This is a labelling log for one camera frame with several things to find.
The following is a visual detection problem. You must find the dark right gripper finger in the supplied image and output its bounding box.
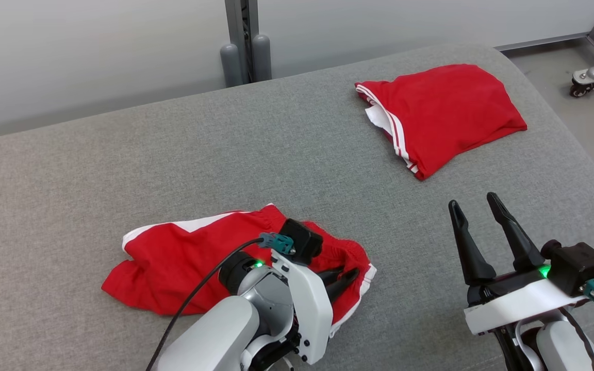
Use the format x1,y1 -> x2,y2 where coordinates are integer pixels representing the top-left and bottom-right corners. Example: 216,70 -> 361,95
486,192 -> 546,273
448,200 -> 497,287

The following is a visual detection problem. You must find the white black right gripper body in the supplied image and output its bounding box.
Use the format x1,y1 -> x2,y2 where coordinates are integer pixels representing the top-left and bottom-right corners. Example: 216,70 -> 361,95
464,264 -> 589,336

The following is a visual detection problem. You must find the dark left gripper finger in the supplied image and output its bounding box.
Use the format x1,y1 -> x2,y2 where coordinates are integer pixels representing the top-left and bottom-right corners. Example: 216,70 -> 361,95
326,267 -> 361,305
319,266 -> 347,285

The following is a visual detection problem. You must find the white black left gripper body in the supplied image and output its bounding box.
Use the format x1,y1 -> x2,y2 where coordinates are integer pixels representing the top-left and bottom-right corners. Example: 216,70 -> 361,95
271,248 -> 340,365

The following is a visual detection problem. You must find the red basketball jersey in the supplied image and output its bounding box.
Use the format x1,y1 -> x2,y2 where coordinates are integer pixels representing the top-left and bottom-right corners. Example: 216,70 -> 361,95
355,63 -> 528,181

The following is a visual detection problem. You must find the red shorts white trim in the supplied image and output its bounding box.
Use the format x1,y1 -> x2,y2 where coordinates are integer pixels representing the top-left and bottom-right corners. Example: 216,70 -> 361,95
102,203 -> 377,338

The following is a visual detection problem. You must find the small black caster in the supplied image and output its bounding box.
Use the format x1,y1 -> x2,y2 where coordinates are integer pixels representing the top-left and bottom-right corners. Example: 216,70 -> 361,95
569,79 -> 594,98

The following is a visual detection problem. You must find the grey partition column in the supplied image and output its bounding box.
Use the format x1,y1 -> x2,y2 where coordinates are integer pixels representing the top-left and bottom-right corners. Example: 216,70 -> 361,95
224,0 -> 259,86

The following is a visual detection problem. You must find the teal left cable connector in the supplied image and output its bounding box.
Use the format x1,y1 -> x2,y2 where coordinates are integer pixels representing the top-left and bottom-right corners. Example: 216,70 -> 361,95
258,232 -> 295,256

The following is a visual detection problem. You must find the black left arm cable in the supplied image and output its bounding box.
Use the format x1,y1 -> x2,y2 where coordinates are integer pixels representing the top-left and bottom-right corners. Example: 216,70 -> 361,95
145,237 -> 266,371

